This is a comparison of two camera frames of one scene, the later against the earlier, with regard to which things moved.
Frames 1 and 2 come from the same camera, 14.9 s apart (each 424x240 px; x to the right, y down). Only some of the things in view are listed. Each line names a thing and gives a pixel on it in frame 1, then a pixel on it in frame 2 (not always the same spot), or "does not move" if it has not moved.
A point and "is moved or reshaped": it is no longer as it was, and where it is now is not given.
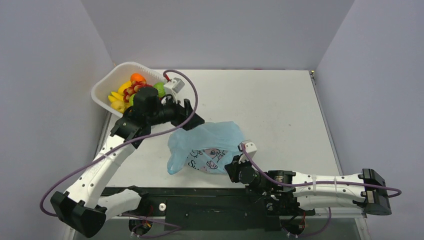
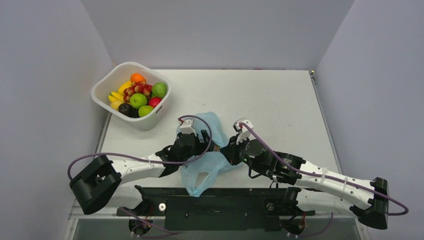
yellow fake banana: x=115 y=96 does not move
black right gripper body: x=234 y=168 → x=232 y=147
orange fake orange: x=137 y=77 does not move
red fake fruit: x=133 y=88 does not move
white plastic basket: x=120 y=75 does not move
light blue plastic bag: x=206 y=147 is moved or reshaped
